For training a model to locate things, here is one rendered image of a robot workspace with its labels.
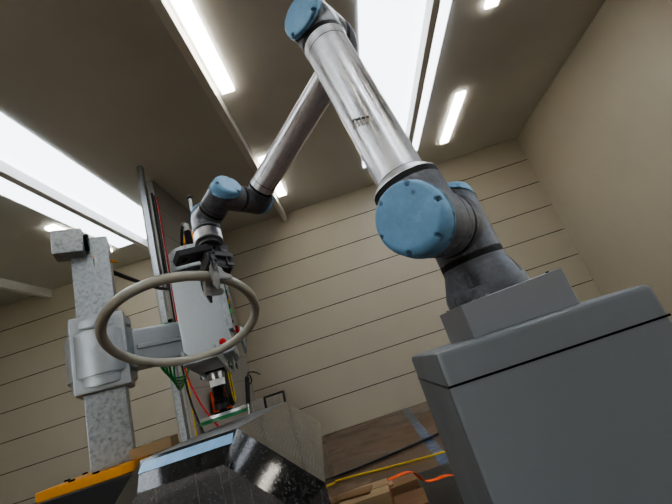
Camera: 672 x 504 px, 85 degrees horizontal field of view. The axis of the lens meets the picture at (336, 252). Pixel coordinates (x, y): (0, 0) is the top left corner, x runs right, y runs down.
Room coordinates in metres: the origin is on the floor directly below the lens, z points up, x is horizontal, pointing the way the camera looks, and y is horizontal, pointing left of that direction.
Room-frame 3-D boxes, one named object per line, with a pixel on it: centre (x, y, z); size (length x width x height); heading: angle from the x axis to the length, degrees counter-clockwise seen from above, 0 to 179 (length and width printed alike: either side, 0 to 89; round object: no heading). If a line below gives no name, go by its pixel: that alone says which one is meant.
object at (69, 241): (1.87, 1.44, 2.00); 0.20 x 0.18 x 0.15; 89
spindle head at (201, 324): (1.87, 0.75, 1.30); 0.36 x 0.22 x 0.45; 17
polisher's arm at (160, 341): (2.14, 1.27, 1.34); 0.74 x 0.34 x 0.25; 128
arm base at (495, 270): (0.88, -0.30, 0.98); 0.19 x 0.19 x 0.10
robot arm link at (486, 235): (0.87, -0.29, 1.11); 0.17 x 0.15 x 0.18; 145
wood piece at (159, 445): (1.97, 1.18, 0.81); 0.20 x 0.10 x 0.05; 97
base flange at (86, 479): (2.02, 1.43, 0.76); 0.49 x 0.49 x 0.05; 89
